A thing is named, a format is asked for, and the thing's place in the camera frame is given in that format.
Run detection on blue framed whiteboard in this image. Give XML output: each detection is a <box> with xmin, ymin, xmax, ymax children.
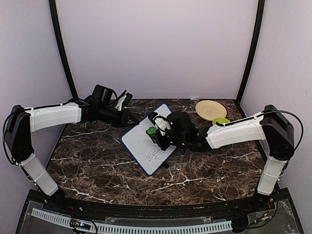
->
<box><xmin>120</xmin><ymin>117</ymin><xmax>176</xmax><ymax>176</ymax></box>

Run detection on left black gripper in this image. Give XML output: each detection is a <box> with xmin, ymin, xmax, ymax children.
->
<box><xmin>98</xmin><ymin>105</ymin><xmax>140</xmax><ymax>128</ymax></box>

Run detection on black frame post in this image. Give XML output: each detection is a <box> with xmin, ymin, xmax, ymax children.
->
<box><xmin>48</xmin><ymin>0</ymin><xmax>78</xmax><ymax>98</ymax></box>
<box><xmin>235</xmin><ymin>0</ymin><xmax>265</xmax><ymax>105</ymax></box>

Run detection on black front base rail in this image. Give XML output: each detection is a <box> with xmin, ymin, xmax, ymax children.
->
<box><xmin>22</xmin><ymin>188</ymin><xmax>296</xmax><ymax>223</ymax></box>

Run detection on lime green bowl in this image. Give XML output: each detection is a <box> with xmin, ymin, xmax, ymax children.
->
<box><xmin>212</xmin><ymin>117</ymin><xmax>230</xmax><ymax>126</ymax></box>

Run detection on left black frame post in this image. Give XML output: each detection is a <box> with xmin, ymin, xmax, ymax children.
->
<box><xmin>48</xmin><ymin>0</ymin><xmax>78</xmax><ymax>98</ymax></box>

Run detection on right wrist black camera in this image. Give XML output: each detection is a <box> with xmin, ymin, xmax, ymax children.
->
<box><xmin>167</xmin><ymin>111</ymin><xmax>195</xmax><ymax>133</ymax></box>

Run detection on beige round plate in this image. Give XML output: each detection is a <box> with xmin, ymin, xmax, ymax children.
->
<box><xmin>195</xmin><ymin>100</ymin><xmax>227</xmax><ymax>121</ymax></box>

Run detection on white slotted cable duct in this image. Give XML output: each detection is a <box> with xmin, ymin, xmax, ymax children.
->
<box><xmin>31</xmin><ymin>208</ymin><xmax>233</xmax><ymax>234</ymax></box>

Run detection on green whiteboard eraser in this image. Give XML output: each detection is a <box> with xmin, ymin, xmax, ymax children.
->
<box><xmin>146</xmin><ymin>127</ymin><xmax>156</xmax><ymax>136</ymax></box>

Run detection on wrist black camera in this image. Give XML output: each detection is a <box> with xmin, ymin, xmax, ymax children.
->
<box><xmin>167</xmin><ymin>111</ymin><xmax>195</xmax><ymax>133</ymax></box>
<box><xmin>92</xmin><ymin>84</ymin><xmax>117</xmax><ymax>105</ymax></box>

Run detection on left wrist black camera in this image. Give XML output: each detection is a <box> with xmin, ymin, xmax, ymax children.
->
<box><xmin>92</xmin><ymin>84</ymin><xmax>117</xmax><ymax>105</ymax></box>

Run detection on right black frame post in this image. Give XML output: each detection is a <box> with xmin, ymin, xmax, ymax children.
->
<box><xmin>235</xmin><ymin>0</ymin><xmax>265</xmax><ymax>105</ymax></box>

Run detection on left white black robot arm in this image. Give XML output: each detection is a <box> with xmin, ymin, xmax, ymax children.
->
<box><xmin>2</xmin><ymin>99</ymin><xmax>139</xmax><ymax>213</ymax></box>

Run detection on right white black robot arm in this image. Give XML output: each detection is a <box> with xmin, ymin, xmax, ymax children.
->
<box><xmin>146</xmin><ymin>105</ymin><xmax>300</xmax><ymax>212</ymax></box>

